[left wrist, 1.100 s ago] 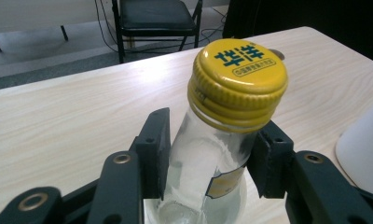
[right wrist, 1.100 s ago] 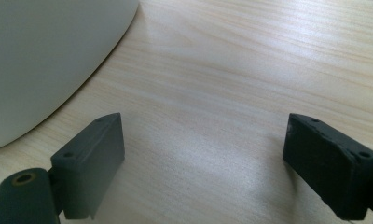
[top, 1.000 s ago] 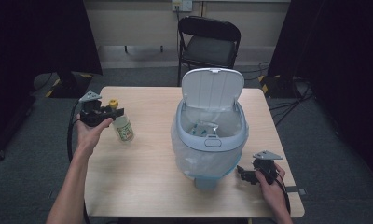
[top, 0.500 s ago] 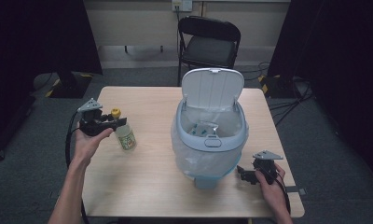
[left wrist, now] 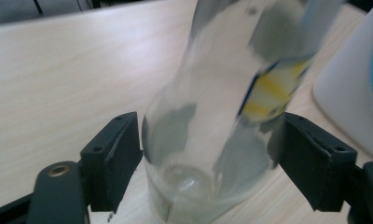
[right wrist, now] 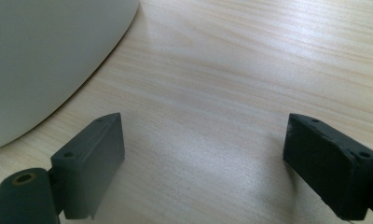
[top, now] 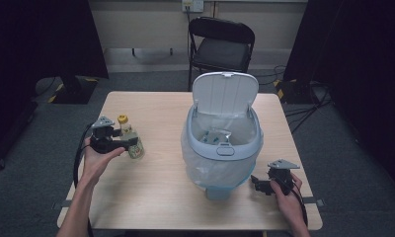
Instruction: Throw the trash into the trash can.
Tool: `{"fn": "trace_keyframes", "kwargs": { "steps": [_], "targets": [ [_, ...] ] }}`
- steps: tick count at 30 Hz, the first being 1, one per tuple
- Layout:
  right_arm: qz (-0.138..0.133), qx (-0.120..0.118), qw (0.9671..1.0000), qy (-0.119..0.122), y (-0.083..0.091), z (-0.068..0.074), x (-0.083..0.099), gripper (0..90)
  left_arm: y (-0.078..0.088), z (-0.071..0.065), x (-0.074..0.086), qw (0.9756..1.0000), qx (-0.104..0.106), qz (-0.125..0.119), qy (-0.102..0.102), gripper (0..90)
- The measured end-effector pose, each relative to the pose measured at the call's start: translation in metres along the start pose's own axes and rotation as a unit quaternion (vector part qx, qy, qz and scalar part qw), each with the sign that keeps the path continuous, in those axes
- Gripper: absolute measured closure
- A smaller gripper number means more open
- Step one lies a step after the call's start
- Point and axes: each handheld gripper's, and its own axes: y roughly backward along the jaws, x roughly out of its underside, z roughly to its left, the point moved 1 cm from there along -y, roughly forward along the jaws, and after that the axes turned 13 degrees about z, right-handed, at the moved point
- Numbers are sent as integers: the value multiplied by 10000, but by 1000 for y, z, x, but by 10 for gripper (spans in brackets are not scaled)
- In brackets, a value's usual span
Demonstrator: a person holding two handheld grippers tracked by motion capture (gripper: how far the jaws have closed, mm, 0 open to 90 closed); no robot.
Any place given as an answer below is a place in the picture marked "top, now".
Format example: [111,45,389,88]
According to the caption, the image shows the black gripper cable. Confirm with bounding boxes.
[72,122,96,237]
[276,179,309,229]

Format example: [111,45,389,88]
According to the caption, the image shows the black curtain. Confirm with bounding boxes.
[0,0,110,156]
[283,0,395,196]

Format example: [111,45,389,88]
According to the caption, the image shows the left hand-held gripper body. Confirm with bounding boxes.
[89,116,122,155]

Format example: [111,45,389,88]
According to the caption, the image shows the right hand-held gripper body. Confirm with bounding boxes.
[267,159,301,197]

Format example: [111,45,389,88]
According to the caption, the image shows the grey white lidded trash can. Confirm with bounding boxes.
[180,71,265,201]

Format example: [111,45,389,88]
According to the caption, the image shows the clear plastic bin liner bag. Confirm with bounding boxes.
[180,111,263,191]

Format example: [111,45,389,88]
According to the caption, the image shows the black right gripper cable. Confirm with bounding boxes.
[276,179,309,229]

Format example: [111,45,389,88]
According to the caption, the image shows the person's right hand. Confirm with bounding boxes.
[269,173,307,229]

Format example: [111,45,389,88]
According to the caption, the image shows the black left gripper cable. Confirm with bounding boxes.
[72,122,96,237]

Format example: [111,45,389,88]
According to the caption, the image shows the black floor cables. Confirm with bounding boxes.
[251,64,334,134]

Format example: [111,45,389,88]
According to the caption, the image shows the clear bottle with yellow cap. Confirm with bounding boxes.
[117,114,146,161]

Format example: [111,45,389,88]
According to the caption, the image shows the grey table bracket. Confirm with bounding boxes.
[51,198,73,211]
[303,196,326,208]

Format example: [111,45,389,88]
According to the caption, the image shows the black folding chair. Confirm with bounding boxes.
[187,16,256,93]

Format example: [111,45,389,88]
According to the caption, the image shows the black wall outlet cable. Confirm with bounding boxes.
[184,6,192,57]

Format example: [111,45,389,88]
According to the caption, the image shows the person's left hand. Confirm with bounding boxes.
[81,137,126,190]

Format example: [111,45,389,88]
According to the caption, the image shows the white wall outlet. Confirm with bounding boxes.
[181,0,204,14]

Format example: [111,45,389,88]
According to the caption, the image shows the black stand base striped tape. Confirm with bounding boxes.
[273,78,319,106]
[47,73,99,106]

